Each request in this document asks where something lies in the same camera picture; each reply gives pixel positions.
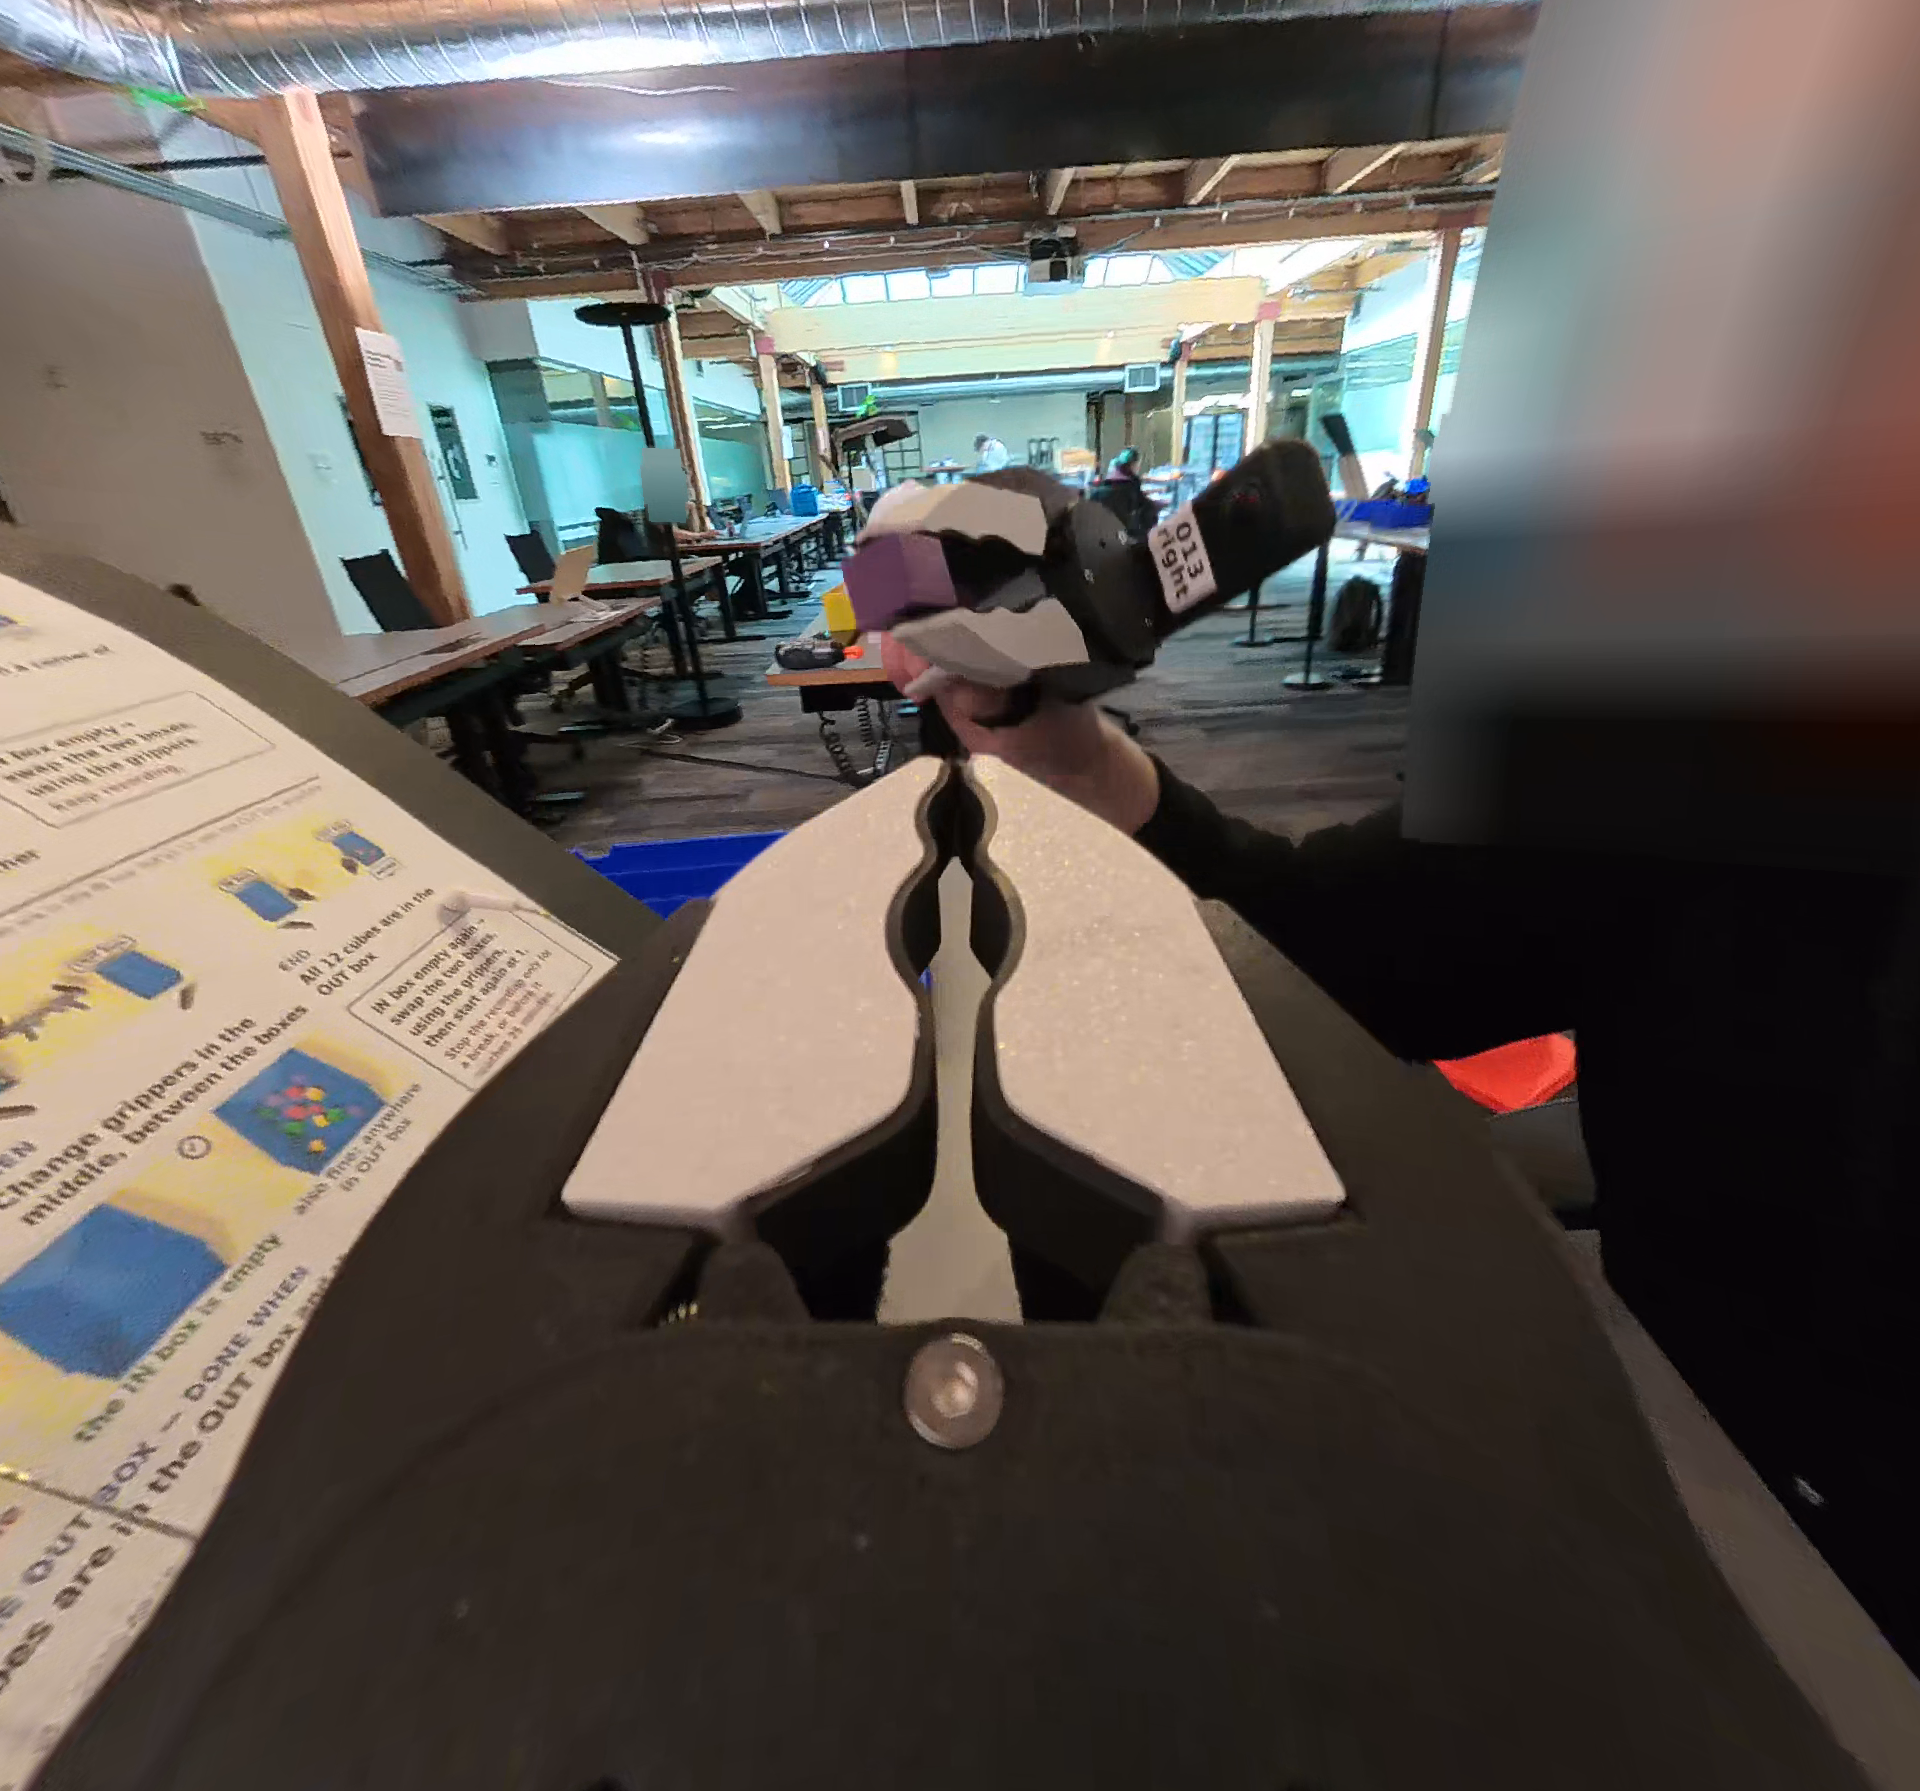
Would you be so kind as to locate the printed instruction sheet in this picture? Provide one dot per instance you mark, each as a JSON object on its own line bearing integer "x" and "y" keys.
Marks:
{"x": 180, "y": 1071}

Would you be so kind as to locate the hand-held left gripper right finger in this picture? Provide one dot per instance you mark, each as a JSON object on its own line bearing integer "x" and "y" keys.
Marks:
{"x": 1155, "y": 1041}

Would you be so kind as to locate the orange object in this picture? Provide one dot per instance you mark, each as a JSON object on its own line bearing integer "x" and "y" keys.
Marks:
{"x": 1509, "y": 1071}

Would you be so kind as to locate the silver ventilation duct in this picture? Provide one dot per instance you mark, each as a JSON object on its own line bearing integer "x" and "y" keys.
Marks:
{"x": 752, "y": 20}

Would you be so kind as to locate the purple cube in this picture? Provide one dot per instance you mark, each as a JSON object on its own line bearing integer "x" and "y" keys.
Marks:
{"x": 900, "y": 578}

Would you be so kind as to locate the paper notice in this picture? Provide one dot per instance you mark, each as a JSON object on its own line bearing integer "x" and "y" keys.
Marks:
{"x": 386, "y": 384}

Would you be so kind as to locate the person's right hand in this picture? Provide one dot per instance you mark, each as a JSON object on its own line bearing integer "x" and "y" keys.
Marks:
{"x": 1051, "y": 763}

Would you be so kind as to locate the wooden desk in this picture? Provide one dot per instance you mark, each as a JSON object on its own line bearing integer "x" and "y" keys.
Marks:
{"x": 482, "y": 644}

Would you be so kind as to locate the person's right forearm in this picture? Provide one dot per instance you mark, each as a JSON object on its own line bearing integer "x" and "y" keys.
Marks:
{"x": 1289, "y": 921}

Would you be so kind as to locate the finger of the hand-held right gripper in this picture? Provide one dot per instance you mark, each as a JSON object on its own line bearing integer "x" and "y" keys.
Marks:
{"x": 1000, "y": 640}
{"x": 968, "y": 513}

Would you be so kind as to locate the black office chair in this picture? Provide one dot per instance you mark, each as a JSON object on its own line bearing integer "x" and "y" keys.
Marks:
{"x": 393, "y": 589}

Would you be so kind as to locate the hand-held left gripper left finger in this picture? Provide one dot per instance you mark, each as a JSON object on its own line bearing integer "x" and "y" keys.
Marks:
{"x": 780, "y": 1025}

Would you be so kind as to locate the black backpack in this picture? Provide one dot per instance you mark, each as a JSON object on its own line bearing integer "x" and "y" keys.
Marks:
{"x": 1356, "y": 613}

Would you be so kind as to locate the blue plastic bin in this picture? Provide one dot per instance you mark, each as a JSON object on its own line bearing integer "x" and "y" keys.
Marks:
{"x": 676, "y": 868}

